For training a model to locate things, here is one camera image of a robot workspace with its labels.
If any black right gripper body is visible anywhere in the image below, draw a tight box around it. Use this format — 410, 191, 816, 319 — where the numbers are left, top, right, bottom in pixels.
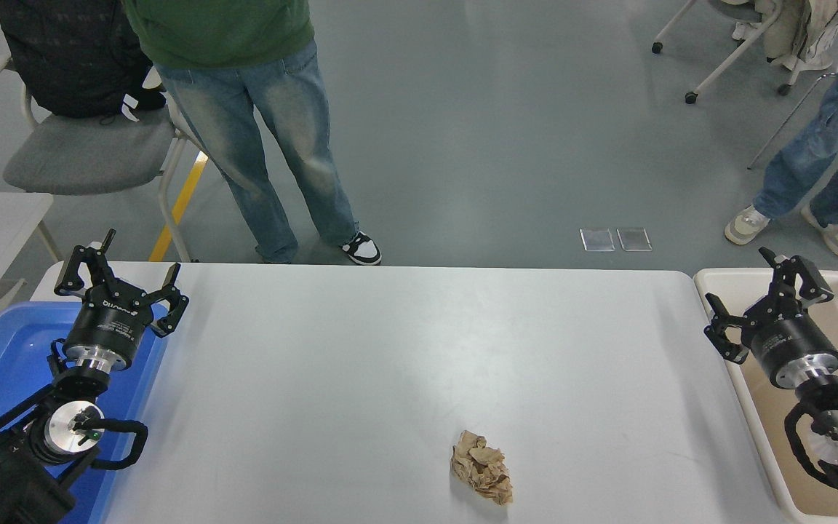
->
745, 301, 838, 387

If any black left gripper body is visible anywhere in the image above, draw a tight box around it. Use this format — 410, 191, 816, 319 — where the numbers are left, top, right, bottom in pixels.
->
63, 284, 156, 363

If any tan paper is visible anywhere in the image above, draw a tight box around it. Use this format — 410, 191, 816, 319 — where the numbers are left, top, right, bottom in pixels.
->
450, 429, 514, 506

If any blue plastic tray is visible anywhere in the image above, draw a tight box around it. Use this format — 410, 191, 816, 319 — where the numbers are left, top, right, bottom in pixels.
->
0, 301, 170, 524

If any metal floor plate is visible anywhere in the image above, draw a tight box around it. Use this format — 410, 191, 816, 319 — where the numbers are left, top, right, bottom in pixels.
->
616, 227, 653, 253
580, 228, 616, 253

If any person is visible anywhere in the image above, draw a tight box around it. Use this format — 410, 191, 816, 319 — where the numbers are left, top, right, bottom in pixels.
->
122, 0, 383, 265
725, 22, 838, 261

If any white-legged wheeled chair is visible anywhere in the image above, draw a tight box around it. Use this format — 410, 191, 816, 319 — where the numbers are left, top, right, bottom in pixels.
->
652, 0, 838, 104

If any black quilted jacket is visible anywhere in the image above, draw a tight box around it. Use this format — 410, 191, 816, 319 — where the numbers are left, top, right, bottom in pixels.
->
0, 0, 167, 119

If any pale draped garment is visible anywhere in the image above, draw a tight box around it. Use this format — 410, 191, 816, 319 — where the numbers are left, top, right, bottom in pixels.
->
761, 0, 838, 72

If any grey padded chair white frame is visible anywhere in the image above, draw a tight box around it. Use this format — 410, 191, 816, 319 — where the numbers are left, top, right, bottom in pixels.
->
0, 49, 209, 263

